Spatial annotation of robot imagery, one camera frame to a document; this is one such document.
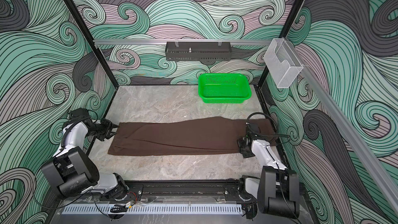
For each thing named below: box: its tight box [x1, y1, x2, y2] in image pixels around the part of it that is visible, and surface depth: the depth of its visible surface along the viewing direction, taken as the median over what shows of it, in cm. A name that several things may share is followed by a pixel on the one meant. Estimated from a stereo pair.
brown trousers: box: [107, 116, 278, 157], surface depth 94 cm
